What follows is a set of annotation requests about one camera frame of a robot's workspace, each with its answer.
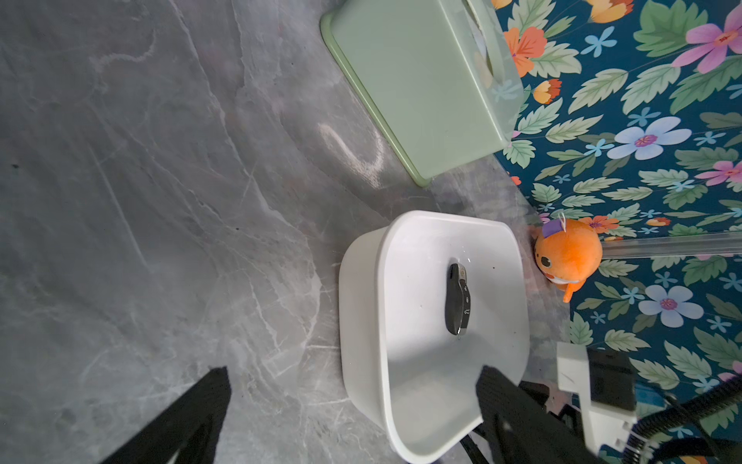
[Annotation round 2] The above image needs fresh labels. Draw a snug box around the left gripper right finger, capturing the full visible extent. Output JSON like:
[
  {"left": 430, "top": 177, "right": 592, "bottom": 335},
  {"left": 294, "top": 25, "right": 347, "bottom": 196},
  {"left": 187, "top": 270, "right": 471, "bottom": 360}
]
[{"left": 475, "top": 365, "right": 602, "bottom": 464}]

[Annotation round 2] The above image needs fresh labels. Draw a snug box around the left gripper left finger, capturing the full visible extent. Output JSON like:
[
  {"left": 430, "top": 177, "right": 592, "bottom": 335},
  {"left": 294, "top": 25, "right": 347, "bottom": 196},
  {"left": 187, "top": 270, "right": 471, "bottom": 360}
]
[{"left": 104, "top": 367, "right": 232, "bottom": 463}]

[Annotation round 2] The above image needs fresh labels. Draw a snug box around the black slim car key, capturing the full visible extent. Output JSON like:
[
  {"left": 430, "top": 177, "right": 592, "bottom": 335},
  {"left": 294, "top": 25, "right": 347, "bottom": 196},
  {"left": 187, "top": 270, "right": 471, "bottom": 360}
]
[{"left": 444, "top": 263, "right": 471, "bottom": 336}]

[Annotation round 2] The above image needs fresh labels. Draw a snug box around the white storage box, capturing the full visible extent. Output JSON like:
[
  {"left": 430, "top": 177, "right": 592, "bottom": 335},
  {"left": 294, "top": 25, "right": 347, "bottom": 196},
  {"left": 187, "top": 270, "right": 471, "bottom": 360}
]
[{"left": 338, "top": 211, "right": 529, "bottom": 463}]

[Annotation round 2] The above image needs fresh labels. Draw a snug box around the green tissue box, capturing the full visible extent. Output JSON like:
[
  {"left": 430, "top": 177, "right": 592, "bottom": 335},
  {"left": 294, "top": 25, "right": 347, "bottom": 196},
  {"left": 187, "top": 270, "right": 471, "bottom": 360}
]
[{"left": 320, "top": 0, "right": 525, "bottom": 188}]

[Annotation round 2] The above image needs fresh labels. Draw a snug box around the orange plush toy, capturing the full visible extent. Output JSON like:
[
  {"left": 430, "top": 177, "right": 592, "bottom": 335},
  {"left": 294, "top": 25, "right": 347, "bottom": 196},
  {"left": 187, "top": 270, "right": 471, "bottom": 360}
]
[{"left": 534, "top": 216, "right": 603, "bottom": 304}]

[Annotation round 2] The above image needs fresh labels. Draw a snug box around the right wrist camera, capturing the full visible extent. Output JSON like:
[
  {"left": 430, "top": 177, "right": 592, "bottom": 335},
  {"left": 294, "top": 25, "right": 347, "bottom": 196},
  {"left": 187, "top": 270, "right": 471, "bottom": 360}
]
[{"left": 556, "top": 342, "right": 638, "bottom": 454}]

